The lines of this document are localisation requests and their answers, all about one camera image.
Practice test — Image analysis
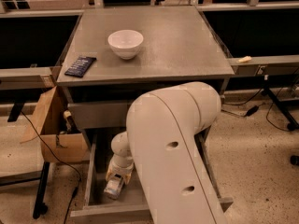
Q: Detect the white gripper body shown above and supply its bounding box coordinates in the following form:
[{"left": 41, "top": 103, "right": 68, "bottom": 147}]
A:
[{"left": 108, "top": 154, "right": 134, "bottom": 175}]

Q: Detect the clear plastic bottle blue label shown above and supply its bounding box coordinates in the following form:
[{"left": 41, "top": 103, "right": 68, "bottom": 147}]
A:
[{"left": 104, "top": 175, "right": 124, "bottom": 200}]

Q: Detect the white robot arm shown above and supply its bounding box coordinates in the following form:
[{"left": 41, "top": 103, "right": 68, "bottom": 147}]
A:
[{"left": 106, "top": 82, "right": 227, "bottom": 224}]

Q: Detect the grey top drawer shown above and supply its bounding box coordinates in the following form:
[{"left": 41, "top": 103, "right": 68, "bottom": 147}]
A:
[{"left": 68, "top": 101, "right": 131, "bottom": 130}]

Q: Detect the grey drawer cabinet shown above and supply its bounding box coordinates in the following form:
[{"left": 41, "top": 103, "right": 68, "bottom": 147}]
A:
[{"left": 56, "top": 6, "right": 235, "bottom": 224}]

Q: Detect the black stand leg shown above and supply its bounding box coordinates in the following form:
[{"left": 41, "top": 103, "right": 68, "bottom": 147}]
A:
[{"left": 33, "top": 162, "right": 50, "bottom": 219}]

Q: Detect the brown cardboard box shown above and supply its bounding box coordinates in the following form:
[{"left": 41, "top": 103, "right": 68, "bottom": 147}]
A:
[{"left": 21, "top": 87, "right": 88, "bottom": 163}]

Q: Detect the dark blue snack packet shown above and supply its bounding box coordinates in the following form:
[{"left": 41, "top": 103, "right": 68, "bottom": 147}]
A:
[{"left": 64, "top": 56, "right": 96, "bottom": 77}]

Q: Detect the white ceramic bowl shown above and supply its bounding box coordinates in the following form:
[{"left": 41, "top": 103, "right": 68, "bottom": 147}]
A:
[{"left": 107, "top": 30, "right": 144, "bottom": 60}]

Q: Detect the small yellow foam piece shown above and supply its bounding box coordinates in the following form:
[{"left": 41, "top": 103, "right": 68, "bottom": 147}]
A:
[{"left": 237, "top": 56, "right": 251, "bottom": 63}]

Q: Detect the black stand base right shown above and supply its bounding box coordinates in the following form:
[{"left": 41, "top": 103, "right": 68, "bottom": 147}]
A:
[{"left": 262, "top": 77, "right": 299, "bottom": 166}]

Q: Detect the black floor cable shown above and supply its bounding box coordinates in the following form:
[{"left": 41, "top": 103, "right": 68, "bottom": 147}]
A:
[{"left": 21, "top": 110, "right": 82, "bottom": 224}]

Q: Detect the black power adapter cable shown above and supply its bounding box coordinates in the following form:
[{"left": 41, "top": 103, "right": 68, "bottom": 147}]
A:
[{"left": 220, "top": 89, "right": 266, "bottom": 118}]

